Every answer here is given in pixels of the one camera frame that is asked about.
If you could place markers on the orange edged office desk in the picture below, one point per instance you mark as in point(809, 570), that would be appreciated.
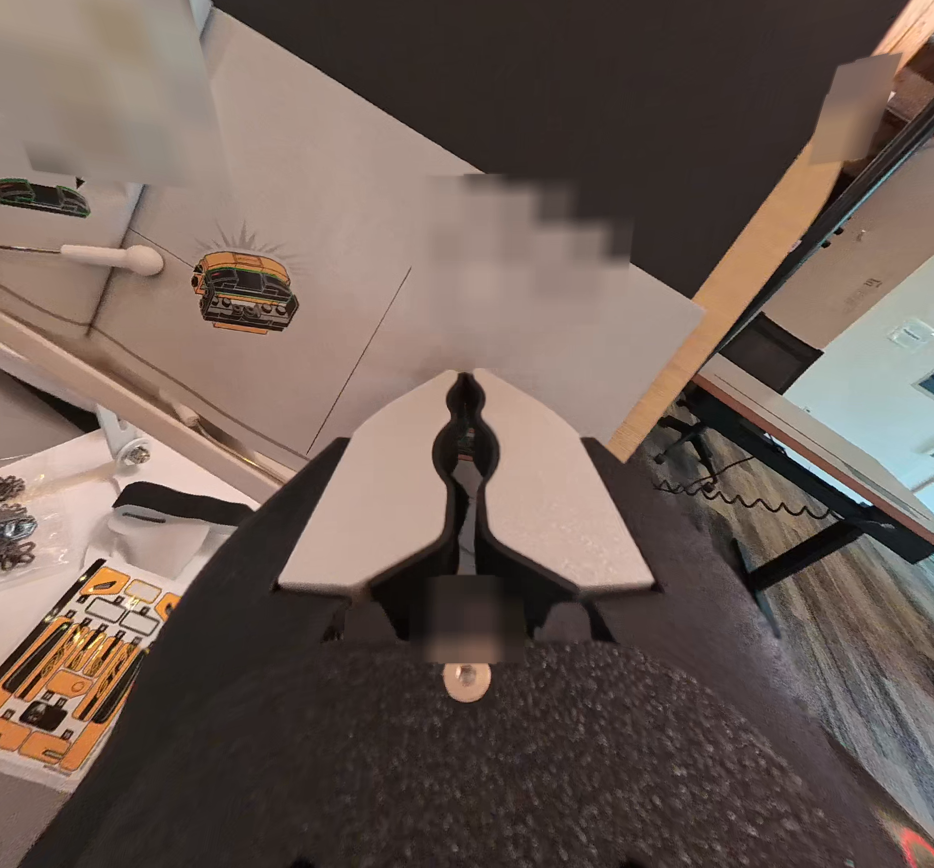
point(802, 430)

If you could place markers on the black office chair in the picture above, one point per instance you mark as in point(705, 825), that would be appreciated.
point(773, 354)

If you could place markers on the lego instruction booklet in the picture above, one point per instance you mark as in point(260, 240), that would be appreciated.
point(328, 189)

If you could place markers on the wooden post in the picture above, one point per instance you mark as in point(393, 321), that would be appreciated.
point(730, 313)

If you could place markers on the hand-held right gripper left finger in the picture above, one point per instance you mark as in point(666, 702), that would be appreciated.
point(379, 489)

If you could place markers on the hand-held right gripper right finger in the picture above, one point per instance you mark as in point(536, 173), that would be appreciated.
point(562, 496)

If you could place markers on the orange black sticker sheet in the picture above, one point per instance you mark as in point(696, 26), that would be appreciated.
point(73, 664)

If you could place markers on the plastic bag of black parts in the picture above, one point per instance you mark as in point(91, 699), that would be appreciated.
point(18, 532)

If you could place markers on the dark flat panel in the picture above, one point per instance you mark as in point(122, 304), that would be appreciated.
point(547, 65)

